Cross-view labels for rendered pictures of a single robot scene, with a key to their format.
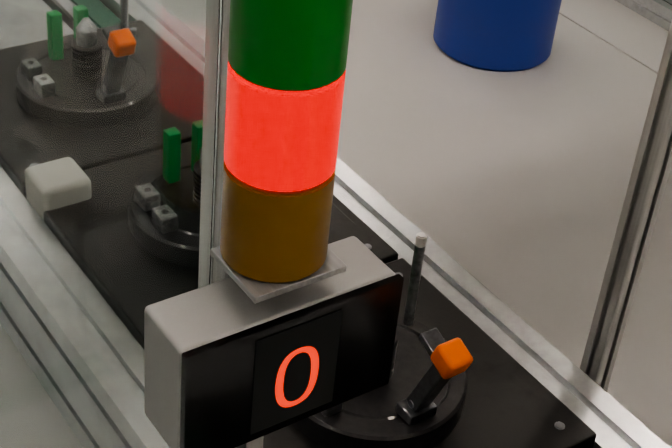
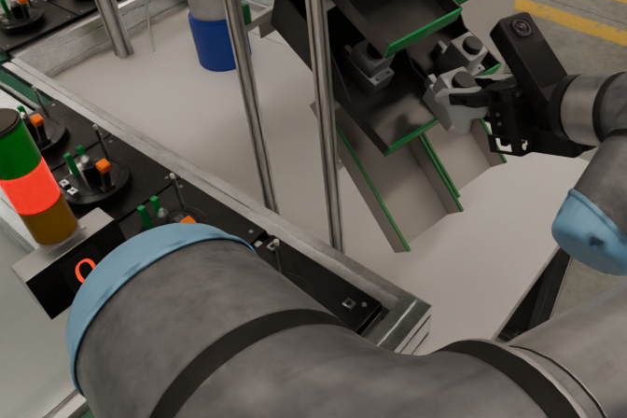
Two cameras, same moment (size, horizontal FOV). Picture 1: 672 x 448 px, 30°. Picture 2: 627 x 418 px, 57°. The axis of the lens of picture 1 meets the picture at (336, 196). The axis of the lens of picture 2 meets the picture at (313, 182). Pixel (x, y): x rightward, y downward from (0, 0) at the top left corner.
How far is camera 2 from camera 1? 0.25 m
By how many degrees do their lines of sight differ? 10
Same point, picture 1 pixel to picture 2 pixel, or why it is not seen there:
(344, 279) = (91, 229)
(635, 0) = not seen: hidden behind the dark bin
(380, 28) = (175, 64)
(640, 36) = not seen: hidden behind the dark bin
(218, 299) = (40, 254)
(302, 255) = (60, 230)
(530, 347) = (239, 201)
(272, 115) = (15, 188)
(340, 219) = (154, 168)
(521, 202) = (244, 130)
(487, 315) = (221, 191)
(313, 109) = (31, 181)
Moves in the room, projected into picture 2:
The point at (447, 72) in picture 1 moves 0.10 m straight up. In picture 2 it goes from (207, 77) to (199, 46)
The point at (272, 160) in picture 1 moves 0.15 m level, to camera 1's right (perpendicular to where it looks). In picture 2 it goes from (25, 203) to (168, 175)
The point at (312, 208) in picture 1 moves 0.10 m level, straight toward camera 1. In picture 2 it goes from (54, 214) to (43, 285)
